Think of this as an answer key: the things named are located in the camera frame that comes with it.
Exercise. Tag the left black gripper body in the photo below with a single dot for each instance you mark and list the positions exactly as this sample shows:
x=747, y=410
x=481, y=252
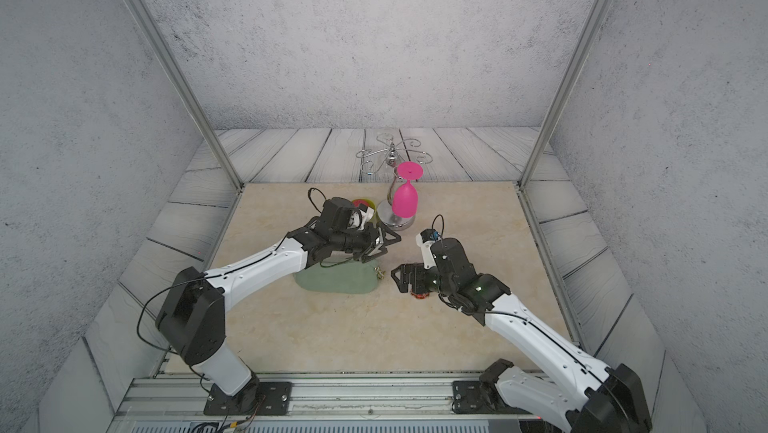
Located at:
x=355, y=241

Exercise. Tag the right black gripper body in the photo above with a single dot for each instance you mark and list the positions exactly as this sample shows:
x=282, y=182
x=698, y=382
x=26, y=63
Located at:
x=432, y=280

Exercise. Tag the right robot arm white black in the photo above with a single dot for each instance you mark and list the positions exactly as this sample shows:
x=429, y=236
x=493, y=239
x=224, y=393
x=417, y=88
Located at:
x=580, y=393

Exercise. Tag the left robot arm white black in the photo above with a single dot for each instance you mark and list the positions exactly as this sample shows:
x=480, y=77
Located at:
x=192, y=318

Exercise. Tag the pink plastic wine glass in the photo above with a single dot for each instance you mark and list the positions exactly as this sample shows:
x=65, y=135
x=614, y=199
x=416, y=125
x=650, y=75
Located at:
x=405, y=199

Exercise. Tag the small green bowl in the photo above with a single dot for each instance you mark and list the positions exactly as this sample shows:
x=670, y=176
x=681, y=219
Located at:
x=367, y=204

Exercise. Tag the silver metal glass rack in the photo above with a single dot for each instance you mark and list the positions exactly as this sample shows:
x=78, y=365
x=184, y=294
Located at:
x=406, y=161

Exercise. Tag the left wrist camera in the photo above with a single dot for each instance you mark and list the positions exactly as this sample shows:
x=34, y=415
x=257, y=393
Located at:
x=356, y=220

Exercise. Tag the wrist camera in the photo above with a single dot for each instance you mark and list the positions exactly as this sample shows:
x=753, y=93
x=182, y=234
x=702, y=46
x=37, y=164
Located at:
x=425, y=239
x=356, y=220

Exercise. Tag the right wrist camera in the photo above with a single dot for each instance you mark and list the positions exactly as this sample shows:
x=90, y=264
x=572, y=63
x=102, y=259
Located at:
x=425, y=239

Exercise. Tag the aluminium front rail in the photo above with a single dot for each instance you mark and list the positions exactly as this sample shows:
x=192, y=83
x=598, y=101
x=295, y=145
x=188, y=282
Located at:
x=402, y=401

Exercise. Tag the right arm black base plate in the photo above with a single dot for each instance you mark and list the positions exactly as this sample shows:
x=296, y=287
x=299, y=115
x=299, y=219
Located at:
x=477, y=397

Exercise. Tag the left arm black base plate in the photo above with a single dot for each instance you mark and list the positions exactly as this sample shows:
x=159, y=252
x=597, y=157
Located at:
x=256, y=398

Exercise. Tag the right aluminium frame post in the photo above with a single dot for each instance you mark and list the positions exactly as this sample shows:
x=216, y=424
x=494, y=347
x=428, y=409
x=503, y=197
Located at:
x=590, y=30

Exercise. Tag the aluminium frame post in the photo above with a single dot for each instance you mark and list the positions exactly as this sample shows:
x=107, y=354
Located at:
x=590, y=30
x=149, y=28

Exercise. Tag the left aluminium frame post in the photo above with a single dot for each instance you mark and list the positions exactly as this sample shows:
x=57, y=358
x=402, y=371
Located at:
x=149, y=28

